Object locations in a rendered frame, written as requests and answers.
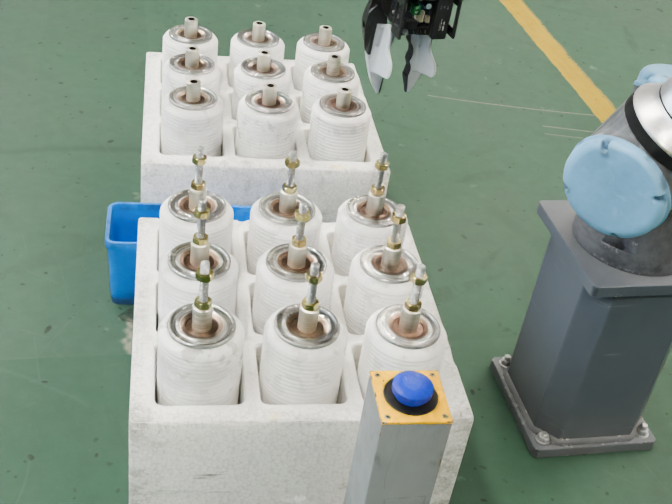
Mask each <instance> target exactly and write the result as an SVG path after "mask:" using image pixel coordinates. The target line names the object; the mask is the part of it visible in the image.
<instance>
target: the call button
mask: <svg viewBox="0 0 672 504"><path fill-rule="evenodd" d="M433 391H434V386H433V383H432V381H431V380H430V379H429V378H428V377H427V376H425V375H424V374H422V373H419V372H416V371H403V372H400V373H398V374H397V375H396V376H395V377H394V378H393V382H392V392H393V394H394V395H395V397H396V399H397V400H398V401H399V402H400V403H402V404H404V405H406V406H410V407H418V406H421V405H423V404H425V403H427V402H428V401H429V400H430V399H431V398H432V395H433Z"/></svg>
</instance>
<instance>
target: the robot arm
mask: <svg viewBox="0 0 672 504"><path fill-rule="evenodd" d="M462 1H463V0H369V1H368V3H367V5H366V7H365V10H364V13H363V16H362V36H363V46H364V50H365V59H366V65H367V71H368V75H369V79H370V82H371V84H372V86H373V88H374V90H375V92H376V93H380V90H381V86H382V83H383V79H384V78H385V79H388V78H389V77H390V75H391V72H392V60H391V55H390V46H391V44H392V43H393V41H394V38H395V37H396V38H397V39H398V40H401V35H406V39H407V41H408V50H407V52H406V54H405V60H406V65H405V68H404V70H403V72H402V76H403V84H404V91H405V92H409V91H410V90H411V89H412V87H413V86H414V85H415V83H416V82H417V80H418V79H419V77H420V75H421V73H422V74H424V75H426V76H428V77H434V75H435V73H436V62H435V60H434V57H433V55H432V52H431V43H432V39H445V38H446V33H447V34H448V35H449V36H450V37H451V38H452V39H454V38H455V33H456V29H457V24H458V19H459V15H460V10H461V5H462ZM453 3H454V4H455V5H456V6H457V10H456V15H455V20H454V24H453V26H452V25H451V24H450V23H449V22H450V17H451V12H452V7H453ZM385 14H386V15H387V16H386V15H385ZM387 17H388V20H389V21H390V22H391V23H392V25H391V24H387ZM634 85H635V86H634V89H633V92H632V94H631V96H629V97H628V98H627V99H626V100H625V101H624V102H623V103H622V104H621V105H620V106H619V107H618V108H617V109H616V110H615V111H614V112H613V113H612V114H611V115H610V116H609V117H608V118H607V119H606V120H605V121H604V122H603V123H602V124H601V125H600V126H599V127H598V128H597V129H596V130H595V131H594V132H593V133H592V134H591V135H590V136H589V137H586V138H585V139H583V140H582V141H580V142H579V143H578V144H577V145H576V146H575V148H574V149H573V151H572V153H571V154H570V156H569V157H568V159H567V161H566V164H565V167H564V172H563V181H564V189H565V194H566V196H567V199H568V201H569V203H570V205H571V207H572V208H573V210H574V211H575V212H576V216H575V219H574V222H573V233H574V236H575V238H576V240H577V241H578V243H579V244H580V245H581V246H582V247H583V248H584V249H585V250H586V251H587V252H588V253H589V254H591V255H592V256H593V257H595V258H596V259H598V260H600V261H601V262H603V263H605V264H607V265H609V266H611V267H614V268H616V269H619V270H622V271H625V272H628V273H632V274H637V275H643V276H668V275H672V65H669V64H651V65H648V66H645V67H644V68H643V69H642V70H641V71H640V73H639V76H638V78H637V80H635V81H634Z"/></svg>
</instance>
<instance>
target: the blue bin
mask: <svg viewBox="0 0 672 504"><path fill-rule="evenodd" d="M162 204H163V203H139V202H115V203H112V204H110V205H109V206H108V211H107V220H106V230H105V247H106V248H107V249H108V259H109V274H110V289H111V300H112V302H113V303H115V304H129V305H134V300H135V279H136V258H137V238H138V220H139V218H158V219H160V208H161V205H162ZM230 206H231V207H232V209H233V212H234V217H233V220H238V221H240V222H244V221H246V220H250V211H251V208H252V206H236V205H230Z"/></svg>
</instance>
